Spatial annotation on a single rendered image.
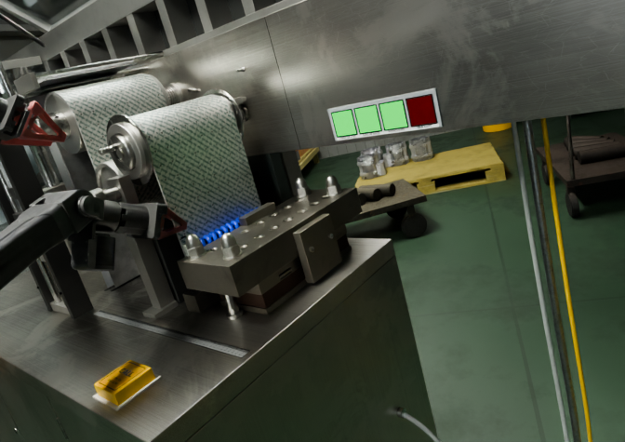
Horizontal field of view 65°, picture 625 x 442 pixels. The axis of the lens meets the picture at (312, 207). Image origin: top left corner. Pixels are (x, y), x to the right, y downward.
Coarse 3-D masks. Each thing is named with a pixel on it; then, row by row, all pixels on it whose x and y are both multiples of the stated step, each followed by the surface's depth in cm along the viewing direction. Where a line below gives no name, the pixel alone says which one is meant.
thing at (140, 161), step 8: (112, 128) 96; (120, 128) 94; (128, 128) 93; (128, 136) 93; (136, 136) 93; (136, 144) 93; (136, 152) 94; (136, 160) 95; (144, 160) 94; (136, 168) 96; (144, 168) 96; (136, 176) 97
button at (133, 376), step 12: (132, 360) 83; (120, 372) 80; (132, 372) 79; (144, 372) 78; (96, 384) 79; (108, 384) 78; (120, 384) 77; (132, 384) 77; (144, 384) 78; (108, 396) 76; (120, 396) 75
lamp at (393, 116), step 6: (390, 102) 93; (396, 102) 92; (402, 102) 91; (384, 108) 94; (390, 108) 94; (396, 108) 93; (402, 108) 92; (384, 114) 95; (390, 114) 94; (396, 114) 93; (402, 114) 92; (384, 120) 95; (390, 120) 94; (396, 120) 94; (402, 120) 93; (384, 126) 96; (390, 126) 95; (396, 126) 94; (402, 126) 93
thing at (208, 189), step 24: (240, 144) 111; (168, 168) 97; (192, 168) 101; (216, 168) 106; (240, 168) 111; (168, 192) 97; (192, 192) 101; (216, 192) 106; (240, 192) 111; (192, 216) 101; (216, 216) 106; (240, 216) 111
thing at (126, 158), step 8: (112, 136) 95; (120, 136) 94; (112, 144) 96; (120, 144) 94; (128, 144) 94; (112, 152) 98; (120, 152) 96; (128, 152) 94; (120, 160) 97; (128, 160) 95; (120, 168) 98; (128, 168) 96
